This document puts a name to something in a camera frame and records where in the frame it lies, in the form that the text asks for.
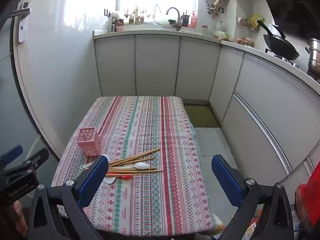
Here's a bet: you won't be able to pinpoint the group of small jars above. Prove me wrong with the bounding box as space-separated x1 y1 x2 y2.
111 7 147 32

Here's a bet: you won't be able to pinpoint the yellow packet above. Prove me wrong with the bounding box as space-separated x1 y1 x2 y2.
249 13 264 28

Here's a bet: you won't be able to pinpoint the person's left hand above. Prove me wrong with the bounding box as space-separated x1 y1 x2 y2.
12 201 28 238

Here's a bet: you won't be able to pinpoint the red plastic spoon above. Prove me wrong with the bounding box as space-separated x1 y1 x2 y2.
107 172 132 180

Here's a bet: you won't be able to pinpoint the white kitchen countertop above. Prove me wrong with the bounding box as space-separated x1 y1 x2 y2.
93 29 320 90

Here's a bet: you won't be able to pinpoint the silver door handle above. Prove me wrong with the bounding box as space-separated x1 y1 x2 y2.
10 7 32 18

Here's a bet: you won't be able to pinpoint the black wok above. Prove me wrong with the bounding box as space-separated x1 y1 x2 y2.
256 19 300 61

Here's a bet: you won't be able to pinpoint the gas stove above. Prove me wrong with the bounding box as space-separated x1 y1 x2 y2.
265 48 300 68

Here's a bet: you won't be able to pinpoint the steel cooking pot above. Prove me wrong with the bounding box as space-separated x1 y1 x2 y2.
304 37 320 77

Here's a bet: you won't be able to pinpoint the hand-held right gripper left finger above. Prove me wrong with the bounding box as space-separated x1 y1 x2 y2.
27 154 110 240

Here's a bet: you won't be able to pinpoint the olive floor mat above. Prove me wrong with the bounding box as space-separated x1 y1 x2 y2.
183 104 222 128

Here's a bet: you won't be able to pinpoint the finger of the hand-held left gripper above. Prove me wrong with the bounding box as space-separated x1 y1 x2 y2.
0 145 23 167
0 148 49 180

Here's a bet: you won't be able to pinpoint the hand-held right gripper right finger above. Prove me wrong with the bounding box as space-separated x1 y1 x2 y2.
211 154 295 240

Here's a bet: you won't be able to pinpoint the red cloth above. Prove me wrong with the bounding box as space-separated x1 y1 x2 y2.
295 166 320 228

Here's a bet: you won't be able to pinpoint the silver kitchen faucet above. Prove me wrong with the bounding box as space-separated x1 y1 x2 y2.
166 7 181 32

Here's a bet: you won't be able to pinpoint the white plastic rice paddle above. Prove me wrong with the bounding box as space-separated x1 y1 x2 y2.
79 154 110 170

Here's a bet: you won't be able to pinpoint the black range hood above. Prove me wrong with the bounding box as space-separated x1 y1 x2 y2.
255 0 320 40

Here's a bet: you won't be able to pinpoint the pink lattice utensil holder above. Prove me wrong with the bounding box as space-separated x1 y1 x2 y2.
76 127 103 157

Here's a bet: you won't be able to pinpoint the wooden chopstick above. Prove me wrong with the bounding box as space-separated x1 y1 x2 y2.
109 157 156 167
109 148 161 166
107 167 157 171
107 170 163 174

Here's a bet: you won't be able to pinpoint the striped patterned tablecloth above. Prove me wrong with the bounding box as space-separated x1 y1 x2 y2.
51 96 218 237

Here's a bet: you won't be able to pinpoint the white kitchen cabinets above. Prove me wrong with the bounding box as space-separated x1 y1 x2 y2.
93 34 320 188

